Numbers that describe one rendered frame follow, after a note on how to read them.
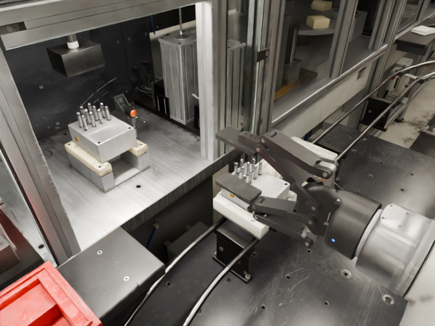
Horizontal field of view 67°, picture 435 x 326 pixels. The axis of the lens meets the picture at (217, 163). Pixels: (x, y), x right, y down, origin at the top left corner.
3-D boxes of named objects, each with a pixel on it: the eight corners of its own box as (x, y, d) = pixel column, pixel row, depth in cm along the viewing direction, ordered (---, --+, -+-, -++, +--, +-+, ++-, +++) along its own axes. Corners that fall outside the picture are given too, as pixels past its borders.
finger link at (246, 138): (267, 155, 43) (270, 136, 41) (237, 141, 46) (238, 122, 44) (274, 151, 44) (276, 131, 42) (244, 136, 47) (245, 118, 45)
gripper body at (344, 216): (371, 238, 44) (308, 204, 48) (391, 190, 38) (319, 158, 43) (346, 275, 39) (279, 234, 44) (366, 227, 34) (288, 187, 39)
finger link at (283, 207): (327, 201, 43) (329, 210, 44) (261, 193, 52) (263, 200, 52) (312, 217, 41) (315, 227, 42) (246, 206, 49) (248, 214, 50)
